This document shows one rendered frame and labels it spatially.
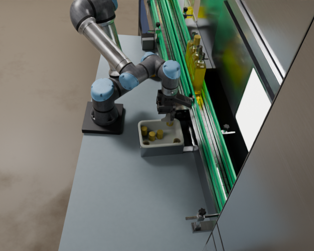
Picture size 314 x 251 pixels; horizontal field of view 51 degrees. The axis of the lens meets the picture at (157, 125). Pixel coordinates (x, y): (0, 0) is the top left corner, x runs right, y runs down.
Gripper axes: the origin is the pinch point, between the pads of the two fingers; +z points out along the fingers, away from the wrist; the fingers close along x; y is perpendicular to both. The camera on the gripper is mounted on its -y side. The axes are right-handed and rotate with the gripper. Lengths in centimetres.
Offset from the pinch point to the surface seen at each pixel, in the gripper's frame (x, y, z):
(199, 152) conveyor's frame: 17.1, -11.8, 5.9
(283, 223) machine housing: 89, 5, -80
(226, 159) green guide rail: 27.3, -21.0, -1.3
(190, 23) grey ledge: -88, -29, 4
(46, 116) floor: -91, 85, 92
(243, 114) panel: 13.1, -30.2, -15.0
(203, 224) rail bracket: 53, -6, 6
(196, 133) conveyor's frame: 7.0, -12.3, 4.3
